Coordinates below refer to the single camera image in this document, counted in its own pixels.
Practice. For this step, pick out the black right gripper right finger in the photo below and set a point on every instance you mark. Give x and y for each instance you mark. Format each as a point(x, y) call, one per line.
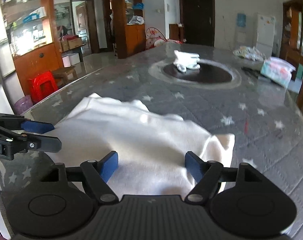
point(206, 175)

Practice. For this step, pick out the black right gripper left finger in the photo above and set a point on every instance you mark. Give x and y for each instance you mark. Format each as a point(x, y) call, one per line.
point(97, 174)

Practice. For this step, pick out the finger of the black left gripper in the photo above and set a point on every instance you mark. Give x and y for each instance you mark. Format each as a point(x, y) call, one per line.
point(20, 123)
point(26, 141)

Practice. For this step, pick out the cream white garment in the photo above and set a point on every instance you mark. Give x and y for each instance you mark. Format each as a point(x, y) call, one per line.
point(151, 147)

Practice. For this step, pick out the purple waste basket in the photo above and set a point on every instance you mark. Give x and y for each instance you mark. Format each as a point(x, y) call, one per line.
point(23, 104)

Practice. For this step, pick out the red plastic stool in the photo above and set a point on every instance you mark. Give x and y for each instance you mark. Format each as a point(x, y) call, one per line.
point(42, 86)

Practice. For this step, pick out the wooden low stool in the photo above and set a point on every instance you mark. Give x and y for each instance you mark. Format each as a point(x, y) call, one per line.
point(66, 73)

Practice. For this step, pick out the grey star quilted mat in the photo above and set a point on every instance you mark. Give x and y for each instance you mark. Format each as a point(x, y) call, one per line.
point(261, 192)

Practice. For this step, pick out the round dark table inset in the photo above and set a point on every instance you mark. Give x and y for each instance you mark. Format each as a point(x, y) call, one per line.
point(206, 74)

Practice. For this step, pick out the glass display cabinet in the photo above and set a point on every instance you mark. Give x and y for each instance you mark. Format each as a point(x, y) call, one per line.
point(33, 40)

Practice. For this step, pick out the black remote on table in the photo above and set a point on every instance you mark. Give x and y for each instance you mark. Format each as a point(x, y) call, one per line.
point(251, 72)

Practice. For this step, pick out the small white cloth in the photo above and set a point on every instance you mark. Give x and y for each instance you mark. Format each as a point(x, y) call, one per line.
point(184, 61)

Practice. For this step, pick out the tissue pack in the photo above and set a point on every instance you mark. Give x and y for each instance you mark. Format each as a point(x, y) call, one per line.
point(278, 70)

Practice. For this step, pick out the patterned crumpled cloth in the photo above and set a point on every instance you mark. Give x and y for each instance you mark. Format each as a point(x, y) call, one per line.
point(249, 53)

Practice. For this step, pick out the blue water dispenser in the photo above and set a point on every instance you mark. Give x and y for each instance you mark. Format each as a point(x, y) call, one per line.
point(241, 31)

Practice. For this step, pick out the polka dot play tent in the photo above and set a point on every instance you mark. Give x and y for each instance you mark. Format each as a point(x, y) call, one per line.
point(155, 38)

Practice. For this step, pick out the wooden shelf cabinet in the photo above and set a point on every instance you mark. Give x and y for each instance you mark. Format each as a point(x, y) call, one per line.
point(128, 27)

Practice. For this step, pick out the white refrigerator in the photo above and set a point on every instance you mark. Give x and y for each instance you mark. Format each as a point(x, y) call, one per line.
point(264, 34)

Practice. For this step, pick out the dark wooden door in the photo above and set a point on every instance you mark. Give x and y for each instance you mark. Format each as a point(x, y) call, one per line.
point(198, 19)

